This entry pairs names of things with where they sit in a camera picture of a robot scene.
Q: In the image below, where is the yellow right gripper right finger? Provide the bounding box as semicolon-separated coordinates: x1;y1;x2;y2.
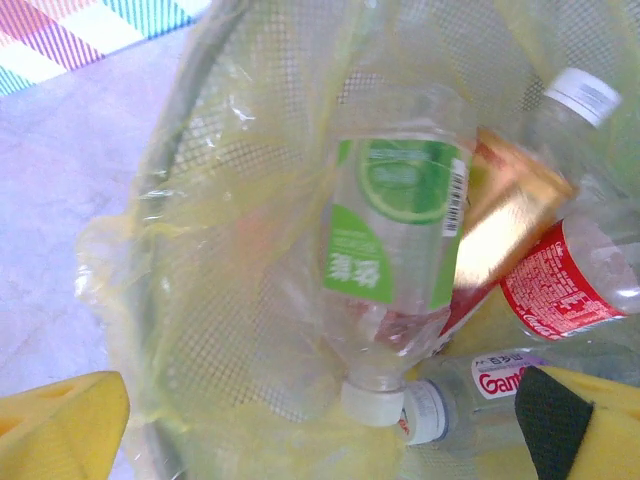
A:
514;365;640;480

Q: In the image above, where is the mesh bin with yellow bag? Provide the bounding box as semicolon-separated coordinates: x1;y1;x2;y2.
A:
74;0;640;480

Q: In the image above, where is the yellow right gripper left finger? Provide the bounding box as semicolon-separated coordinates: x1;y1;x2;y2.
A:
0;370;131;480

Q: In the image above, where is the clear bottle green label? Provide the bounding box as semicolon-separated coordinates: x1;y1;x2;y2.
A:
272;82;475;427

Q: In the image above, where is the red label Coca-Cola bottle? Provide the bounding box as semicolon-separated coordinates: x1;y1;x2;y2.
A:
499;215;640;344

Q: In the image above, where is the metal mesh waste bin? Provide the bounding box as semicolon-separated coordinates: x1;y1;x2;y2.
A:
132;0;640;480

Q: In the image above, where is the gold and red label bottle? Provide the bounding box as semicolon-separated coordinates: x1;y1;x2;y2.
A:
439;126;576;351

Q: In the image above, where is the clear Ganten bottle white cap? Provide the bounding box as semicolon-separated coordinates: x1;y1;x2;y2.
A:
398;349;551;461

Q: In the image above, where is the clear bottle plain white cap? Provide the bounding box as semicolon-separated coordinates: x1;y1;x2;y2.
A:
524;67;640;216

